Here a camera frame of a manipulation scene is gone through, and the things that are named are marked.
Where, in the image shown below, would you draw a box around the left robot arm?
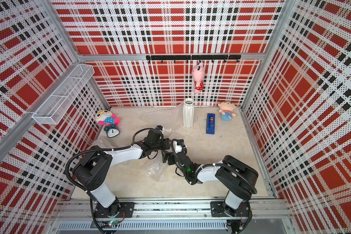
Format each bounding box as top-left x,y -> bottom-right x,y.
64,125 -> 170,209

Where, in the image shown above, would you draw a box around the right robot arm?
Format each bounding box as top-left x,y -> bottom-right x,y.
161,139 -> 258,217

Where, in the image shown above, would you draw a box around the bubble wrap pile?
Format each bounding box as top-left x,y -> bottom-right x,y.
138,104 -> 183,132

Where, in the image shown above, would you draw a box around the teal alarm clock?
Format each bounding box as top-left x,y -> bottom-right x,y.
104,124 -> 120,138

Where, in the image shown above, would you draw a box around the tall white ribbed vase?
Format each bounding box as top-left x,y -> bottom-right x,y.
183,98 -> 195,128

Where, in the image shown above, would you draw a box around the blue tape dispenser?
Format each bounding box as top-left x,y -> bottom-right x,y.
206,113 -> 215,135

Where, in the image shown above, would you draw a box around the white pink owl plush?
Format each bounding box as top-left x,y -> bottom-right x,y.
95,110 -> 121,126

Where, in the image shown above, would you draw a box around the plush doll blue pants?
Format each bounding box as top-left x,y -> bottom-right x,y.
218,101 -> 237,121

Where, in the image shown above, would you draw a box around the pink hanging plush toy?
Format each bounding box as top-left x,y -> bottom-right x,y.
192,61 -> 205,94

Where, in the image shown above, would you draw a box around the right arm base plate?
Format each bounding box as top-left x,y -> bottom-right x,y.
210,200 -> 252,217

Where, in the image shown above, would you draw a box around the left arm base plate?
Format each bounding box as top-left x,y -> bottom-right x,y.
94,202 -> 135,218

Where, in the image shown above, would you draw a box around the black hook rail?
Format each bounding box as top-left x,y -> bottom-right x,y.
146,54 -> 242,63

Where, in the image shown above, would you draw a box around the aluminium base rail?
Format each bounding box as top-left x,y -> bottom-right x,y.
51,197 -> 292,232

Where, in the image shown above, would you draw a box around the white wire mesh shelf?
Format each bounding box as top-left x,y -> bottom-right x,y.
32,64 -> 94,125

